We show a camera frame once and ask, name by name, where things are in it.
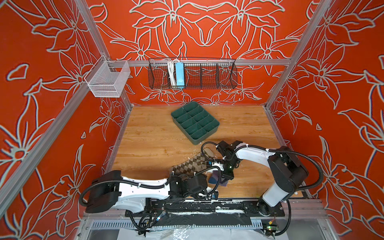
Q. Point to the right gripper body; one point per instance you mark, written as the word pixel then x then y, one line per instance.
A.
pixel 228 167

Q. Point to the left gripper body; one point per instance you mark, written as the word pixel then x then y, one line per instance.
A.
pixel 195 194

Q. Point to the brown argyle sock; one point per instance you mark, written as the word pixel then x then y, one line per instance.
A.
pixel 191 166

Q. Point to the green divided tray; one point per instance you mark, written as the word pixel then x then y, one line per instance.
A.
pixel 196 123

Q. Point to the purple sock with yellow cuff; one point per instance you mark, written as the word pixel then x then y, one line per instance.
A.
pixel 215 179

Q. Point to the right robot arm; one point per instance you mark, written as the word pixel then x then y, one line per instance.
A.
pixel 286 168

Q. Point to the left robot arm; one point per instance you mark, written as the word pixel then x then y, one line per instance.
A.
pixel 113 191

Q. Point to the light blue box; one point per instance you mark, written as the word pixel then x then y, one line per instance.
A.
pixel 180 77

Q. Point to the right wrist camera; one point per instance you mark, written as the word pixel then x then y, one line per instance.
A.
pixel 218 164

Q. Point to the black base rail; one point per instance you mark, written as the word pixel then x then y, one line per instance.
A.
pixel 246 207

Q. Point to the black wire wall basket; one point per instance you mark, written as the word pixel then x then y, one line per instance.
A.
pixel 200 73

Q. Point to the clear plastic wall bin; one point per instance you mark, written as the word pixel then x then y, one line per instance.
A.
pixel 106 82

